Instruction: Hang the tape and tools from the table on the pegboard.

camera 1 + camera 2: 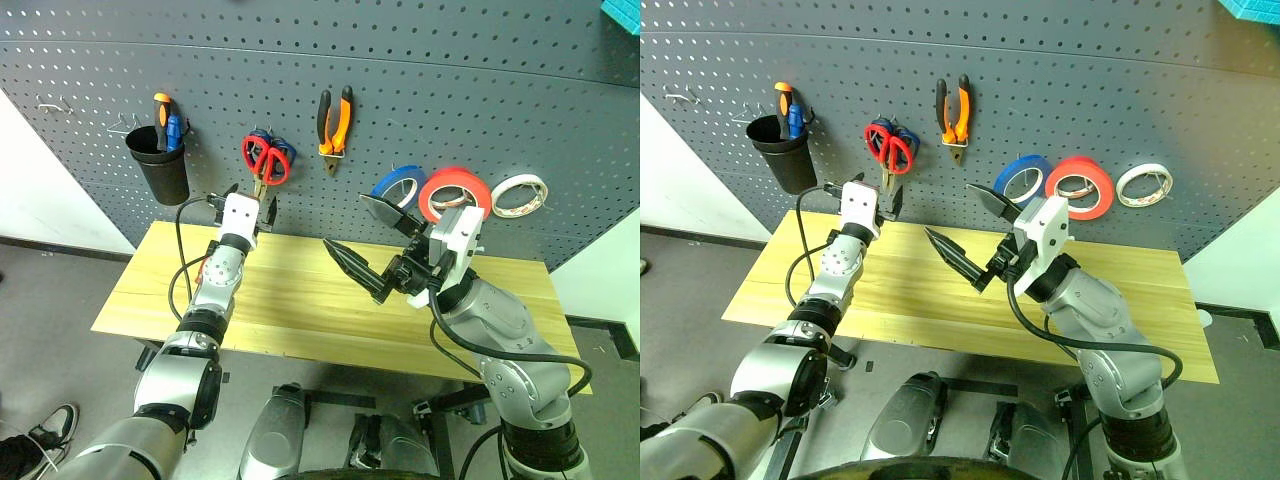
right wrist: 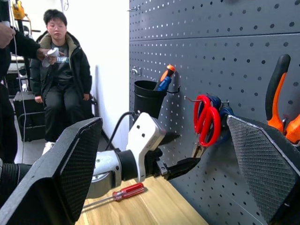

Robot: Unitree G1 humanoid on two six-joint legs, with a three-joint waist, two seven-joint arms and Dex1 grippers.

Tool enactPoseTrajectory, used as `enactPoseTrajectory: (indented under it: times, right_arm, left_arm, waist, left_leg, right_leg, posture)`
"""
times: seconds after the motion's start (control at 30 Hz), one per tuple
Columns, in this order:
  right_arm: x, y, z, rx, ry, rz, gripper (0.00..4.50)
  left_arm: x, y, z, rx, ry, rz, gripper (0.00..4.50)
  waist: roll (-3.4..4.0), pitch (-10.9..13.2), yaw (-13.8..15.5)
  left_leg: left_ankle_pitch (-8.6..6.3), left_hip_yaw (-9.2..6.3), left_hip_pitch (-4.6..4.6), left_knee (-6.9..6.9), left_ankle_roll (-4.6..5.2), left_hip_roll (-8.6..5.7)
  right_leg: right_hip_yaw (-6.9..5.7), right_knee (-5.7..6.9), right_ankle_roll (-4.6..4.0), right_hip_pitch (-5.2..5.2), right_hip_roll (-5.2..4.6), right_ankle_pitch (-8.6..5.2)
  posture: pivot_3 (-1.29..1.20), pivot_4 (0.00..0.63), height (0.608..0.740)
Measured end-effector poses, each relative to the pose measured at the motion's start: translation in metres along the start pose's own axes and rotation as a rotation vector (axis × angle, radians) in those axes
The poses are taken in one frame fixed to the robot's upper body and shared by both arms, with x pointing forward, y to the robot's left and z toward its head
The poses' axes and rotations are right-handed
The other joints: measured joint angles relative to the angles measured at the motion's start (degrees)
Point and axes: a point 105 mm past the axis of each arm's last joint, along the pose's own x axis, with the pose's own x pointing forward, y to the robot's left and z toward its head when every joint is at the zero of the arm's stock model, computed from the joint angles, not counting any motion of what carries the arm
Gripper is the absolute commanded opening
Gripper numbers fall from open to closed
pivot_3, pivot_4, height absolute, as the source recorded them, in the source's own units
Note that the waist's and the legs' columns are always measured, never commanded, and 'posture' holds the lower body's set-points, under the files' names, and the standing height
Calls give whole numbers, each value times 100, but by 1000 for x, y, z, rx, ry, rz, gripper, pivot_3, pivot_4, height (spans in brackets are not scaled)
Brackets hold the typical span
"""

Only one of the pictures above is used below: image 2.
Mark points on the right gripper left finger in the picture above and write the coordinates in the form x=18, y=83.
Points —
x=58, y=187

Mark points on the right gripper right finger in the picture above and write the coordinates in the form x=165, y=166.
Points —
x=264, y=168

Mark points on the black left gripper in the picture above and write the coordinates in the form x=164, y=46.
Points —
x=152, y=161

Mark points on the orange black pliers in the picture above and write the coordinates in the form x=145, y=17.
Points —
x=276, y=117

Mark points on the white handheld controller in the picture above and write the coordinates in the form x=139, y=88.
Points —
x=55, y=52

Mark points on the dark grey perforated pegboard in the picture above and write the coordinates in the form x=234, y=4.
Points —
x=211, y=58

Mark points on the small silver pegboard hook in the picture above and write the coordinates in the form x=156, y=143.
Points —
x=134, y=9

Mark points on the bystander right hand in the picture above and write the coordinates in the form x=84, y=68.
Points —
x=38, y=99

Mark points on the bystander left hand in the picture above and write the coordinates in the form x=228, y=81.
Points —
x=86, y=97

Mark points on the bare operator hand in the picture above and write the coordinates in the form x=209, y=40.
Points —
x=42, y=54
x=5, y=35

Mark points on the black ribbed robot part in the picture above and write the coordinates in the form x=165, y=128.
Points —
x=14, y=180

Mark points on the silver scissors peg hook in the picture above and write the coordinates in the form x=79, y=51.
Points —
x=193, y=100

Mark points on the black cup holder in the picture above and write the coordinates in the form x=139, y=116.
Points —
x=147, y=103

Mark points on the black box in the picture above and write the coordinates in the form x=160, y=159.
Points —
x=30, y=117

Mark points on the operator in black clothes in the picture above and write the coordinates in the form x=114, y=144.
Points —
x=7, y=105

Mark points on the bystander in black jacket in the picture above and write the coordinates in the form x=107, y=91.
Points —
x=63, y=70

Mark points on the yellow device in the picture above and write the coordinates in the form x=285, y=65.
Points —
x=18, y=10

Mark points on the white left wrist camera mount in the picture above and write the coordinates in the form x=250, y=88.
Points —
x=145, y=131

